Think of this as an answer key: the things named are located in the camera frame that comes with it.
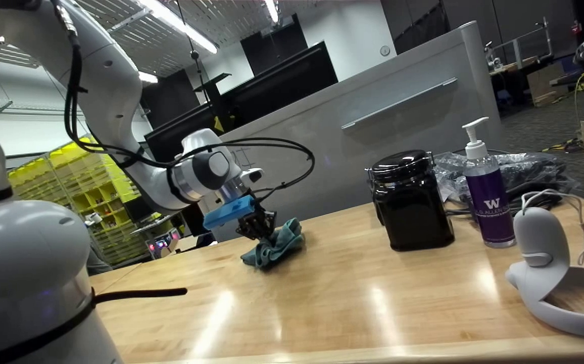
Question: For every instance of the grey plastic bag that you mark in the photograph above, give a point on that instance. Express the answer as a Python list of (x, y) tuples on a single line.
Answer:
[(522, 172)]

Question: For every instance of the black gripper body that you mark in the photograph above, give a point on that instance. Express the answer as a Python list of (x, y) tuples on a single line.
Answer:
[(259, 225)]

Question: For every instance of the purple hand sanitizer bottle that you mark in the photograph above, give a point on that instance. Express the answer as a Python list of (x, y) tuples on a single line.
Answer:
[(488, 192)]

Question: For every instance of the white board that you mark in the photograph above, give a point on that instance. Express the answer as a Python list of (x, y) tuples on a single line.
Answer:
[(418, 100)]

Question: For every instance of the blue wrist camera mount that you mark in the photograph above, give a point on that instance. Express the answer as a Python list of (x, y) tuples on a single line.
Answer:
[(230, 211)]

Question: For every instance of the black monitor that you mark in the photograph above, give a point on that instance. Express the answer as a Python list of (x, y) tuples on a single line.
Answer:
[(286, 84)]

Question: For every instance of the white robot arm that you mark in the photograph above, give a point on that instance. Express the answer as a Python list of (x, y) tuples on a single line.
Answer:
[(47, 305)]

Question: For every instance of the yellow plastic crates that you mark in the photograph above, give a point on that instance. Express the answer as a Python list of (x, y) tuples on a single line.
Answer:
[(92, 188)]

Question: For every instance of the green towel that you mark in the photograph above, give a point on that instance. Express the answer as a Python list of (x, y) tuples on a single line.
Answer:
[(283, 244)]

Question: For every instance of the white VR controller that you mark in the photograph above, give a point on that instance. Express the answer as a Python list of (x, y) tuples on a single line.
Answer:
[(544, 265)]

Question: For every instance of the black glass jar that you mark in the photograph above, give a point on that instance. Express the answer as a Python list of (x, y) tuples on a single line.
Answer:
[(407, 202)]

